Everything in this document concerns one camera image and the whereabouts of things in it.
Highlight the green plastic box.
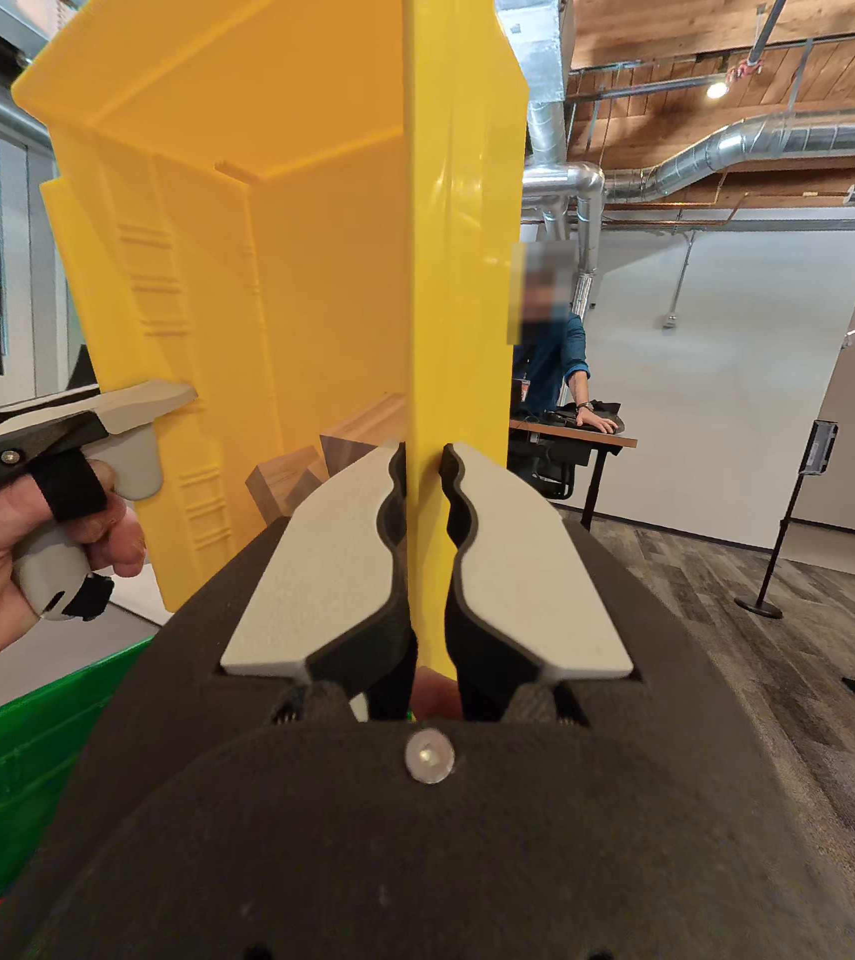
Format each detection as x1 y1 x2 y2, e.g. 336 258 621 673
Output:
0 636 157 912

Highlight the pile of coloured wooden cubes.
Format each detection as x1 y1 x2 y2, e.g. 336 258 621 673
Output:
246 391 409 526

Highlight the yellow plastic box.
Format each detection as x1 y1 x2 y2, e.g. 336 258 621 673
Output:
11 0 531 676

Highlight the wooden desk with black legs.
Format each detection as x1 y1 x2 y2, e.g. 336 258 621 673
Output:
508 416 639 532

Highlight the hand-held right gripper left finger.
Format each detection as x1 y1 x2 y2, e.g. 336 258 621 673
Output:
219 441 420 706

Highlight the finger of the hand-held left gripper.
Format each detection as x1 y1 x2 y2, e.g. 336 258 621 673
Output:
0 378 200 502

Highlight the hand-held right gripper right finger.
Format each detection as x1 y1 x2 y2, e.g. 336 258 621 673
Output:
439 441 636 723

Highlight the black sign stand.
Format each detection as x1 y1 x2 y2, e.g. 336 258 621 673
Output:
732 418 841 621

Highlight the silver round ventilation duct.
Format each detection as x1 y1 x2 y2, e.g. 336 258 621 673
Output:
521 97 855 316

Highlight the silver rectangular ventilation duct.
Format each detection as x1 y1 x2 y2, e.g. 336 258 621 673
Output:
493 0 577 102

